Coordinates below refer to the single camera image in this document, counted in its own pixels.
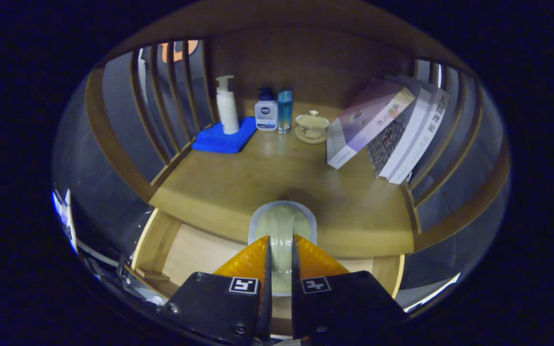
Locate loose thin cables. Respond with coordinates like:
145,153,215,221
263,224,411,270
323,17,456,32
80,240,162,306

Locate purple white book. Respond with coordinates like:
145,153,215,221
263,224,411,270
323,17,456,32
326,78,416,170

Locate blue folded cloth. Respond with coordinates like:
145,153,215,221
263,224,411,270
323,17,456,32
191,116,257,154

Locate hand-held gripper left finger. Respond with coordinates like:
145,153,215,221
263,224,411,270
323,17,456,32
157,235,273,346

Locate wooden drawer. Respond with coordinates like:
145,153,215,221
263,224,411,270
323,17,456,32
130,207,406,337

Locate wooden cabinet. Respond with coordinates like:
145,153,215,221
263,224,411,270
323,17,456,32
85,0,512,260

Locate beige lidded tea cup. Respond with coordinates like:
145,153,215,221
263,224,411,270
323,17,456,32
294,110,330,145

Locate white lotion bottle blue cap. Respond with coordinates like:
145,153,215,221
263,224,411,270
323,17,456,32
254,87,278,132

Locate bright printed sheets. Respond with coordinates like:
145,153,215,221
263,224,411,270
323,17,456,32
52,188,78,254

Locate white pump bottle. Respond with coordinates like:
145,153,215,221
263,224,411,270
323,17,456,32
215,75,240,135

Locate dark patterned book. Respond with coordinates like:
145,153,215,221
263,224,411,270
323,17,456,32
366,74,432,179

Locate wooden countertop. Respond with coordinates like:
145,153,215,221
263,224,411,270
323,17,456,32
148,126,417,260

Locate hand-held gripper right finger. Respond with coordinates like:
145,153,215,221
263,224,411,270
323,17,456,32
290,234,408,346

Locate teal slim bottle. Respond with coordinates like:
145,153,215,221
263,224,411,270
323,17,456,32
277,89,293,134

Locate white panel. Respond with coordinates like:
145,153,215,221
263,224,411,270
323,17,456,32
395,272,461,313

